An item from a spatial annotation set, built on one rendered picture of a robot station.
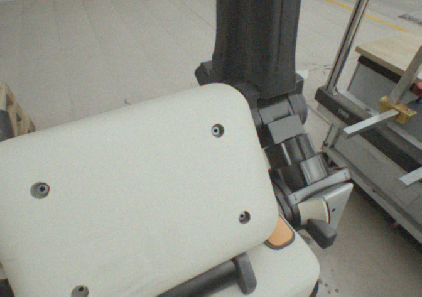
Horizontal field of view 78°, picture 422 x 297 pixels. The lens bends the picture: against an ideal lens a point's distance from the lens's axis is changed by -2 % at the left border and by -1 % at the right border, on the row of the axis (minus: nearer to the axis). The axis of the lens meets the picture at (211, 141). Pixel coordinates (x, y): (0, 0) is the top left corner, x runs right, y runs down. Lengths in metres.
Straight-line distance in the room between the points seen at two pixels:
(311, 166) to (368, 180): 1.55
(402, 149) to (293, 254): 1.10
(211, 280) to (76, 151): 0.15
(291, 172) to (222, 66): 0.21
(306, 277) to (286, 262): 0.02
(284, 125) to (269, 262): 0.19
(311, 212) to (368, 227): 1.57
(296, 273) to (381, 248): 1.62
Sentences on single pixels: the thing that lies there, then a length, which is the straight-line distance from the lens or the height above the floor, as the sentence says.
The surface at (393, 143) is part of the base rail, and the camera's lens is 1.37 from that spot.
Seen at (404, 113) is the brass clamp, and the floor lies 0.83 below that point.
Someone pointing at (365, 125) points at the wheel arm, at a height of 0.83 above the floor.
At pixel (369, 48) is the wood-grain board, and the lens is 1.60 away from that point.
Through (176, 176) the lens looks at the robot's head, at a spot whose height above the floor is 1.36.
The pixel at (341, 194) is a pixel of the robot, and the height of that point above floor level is 1.22.
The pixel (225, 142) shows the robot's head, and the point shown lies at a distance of 0.20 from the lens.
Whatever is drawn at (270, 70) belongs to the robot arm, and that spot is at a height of 1.33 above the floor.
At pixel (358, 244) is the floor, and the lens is 1.85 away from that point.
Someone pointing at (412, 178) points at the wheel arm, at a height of 0.82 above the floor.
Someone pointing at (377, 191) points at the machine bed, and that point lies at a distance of 1.90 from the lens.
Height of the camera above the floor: 1.51
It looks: 46 degrees down
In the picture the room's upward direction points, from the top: straight up
